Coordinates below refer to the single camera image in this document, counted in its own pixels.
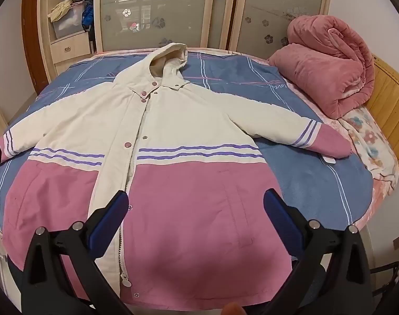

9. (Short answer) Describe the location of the person's right hand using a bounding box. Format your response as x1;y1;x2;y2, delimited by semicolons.
221;302;249;315

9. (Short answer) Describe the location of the blue cloth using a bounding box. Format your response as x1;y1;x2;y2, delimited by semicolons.
81;5;95;32

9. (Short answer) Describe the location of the pink rolled quilt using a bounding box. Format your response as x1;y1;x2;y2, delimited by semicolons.
268;15;375;119

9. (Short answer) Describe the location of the beige sliding door wardrobe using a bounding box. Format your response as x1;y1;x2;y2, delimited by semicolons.
37;0;333;86

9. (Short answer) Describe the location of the white garment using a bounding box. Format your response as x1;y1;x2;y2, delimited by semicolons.
0;50;374;237

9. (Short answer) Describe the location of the brown door frame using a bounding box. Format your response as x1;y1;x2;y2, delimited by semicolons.
21;0;44;94

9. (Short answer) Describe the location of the black metal frame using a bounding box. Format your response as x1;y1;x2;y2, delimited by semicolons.
372;259;399;302

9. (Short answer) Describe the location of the pale yellow cloth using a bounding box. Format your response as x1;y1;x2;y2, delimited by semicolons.
48;0;75;23

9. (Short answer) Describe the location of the cream and pink hooded jacket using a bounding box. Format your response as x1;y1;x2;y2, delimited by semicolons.
0;43;353;309

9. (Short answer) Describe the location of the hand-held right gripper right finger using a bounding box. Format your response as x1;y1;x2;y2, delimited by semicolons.
263;188;374;315

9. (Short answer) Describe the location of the beige wardrobe drawer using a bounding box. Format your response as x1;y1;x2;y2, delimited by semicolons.
50;33;90;64

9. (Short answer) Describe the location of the floral pillow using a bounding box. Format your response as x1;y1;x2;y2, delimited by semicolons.
339;105;399;196

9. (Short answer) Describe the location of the yellow wooden headboard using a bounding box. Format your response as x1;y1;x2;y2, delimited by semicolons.
364;54;399;184

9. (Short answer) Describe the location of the clear storage box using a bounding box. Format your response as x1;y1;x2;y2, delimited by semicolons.
52;5;88;40

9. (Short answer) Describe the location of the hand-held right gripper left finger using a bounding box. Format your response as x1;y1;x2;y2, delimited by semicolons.
20;190;131;315

